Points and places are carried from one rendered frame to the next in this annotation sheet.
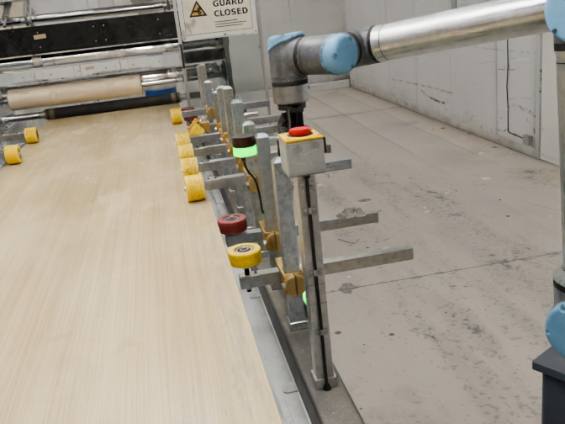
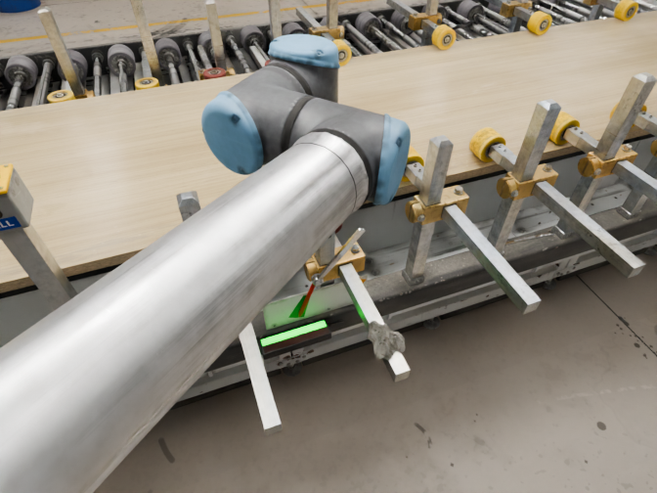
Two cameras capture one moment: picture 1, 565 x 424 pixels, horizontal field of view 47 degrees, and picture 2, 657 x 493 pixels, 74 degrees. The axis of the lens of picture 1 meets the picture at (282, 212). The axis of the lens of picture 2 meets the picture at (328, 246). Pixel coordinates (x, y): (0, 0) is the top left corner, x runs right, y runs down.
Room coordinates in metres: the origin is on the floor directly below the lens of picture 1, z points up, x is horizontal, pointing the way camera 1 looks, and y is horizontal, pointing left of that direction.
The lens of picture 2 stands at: (1.56, -0.62, 1.59)
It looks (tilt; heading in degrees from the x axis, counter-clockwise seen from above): 45 degrees down; 79
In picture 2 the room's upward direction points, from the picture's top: straight up
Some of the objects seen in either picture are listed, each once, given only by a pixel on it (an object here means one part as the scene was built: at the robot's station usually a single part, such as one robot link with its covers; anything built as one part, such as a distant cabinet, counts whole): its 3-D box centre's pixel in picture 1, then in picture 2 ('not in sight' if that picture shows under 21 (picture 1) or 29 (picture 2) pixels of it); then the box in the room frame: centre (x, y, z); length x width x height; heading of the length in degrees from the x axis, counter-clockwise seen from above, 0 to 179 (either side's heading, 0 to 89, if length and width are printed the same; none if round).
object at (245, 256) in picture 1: (246, 269); not in sight; (1.46, 0.10, 0.85); 0.08 x 0.08 x 0.11
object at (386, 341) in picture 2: (351, 210); (385, 336); (1.76, -0.19, 0.87); 0.09 x 0.07 x 0.02; 99
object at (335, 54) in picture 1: (328, 54); (263, 121); (1.58, -0.15, 1.32); 0.12 x 0.12 x 0.09; 50
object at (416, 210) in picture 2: (253, 178); (436, 205); (1.95, 0.08, 0.95); 0.14 x 0.06 x 0.05; 9
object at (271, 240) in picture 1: (270, 235); (333, 262); (1.70, 0.04, 0.85); 0.14 x 0.06 x 0.05; 9
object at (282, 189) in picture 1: (290, 257); (213, 285); (1.44, -0.01, 0.88); 0.04 x 0.04 x 0.48; 9
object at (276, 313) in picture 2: not in sight; (317, 302); (1.66, 0.00, 0.75); 0.26 x 0.01 x 0.10; 9
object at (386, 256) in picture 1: (327, 267); (245, 331); (1.49, -0.09, 0.82); 0.44 x 0.03 x 0.04; 99
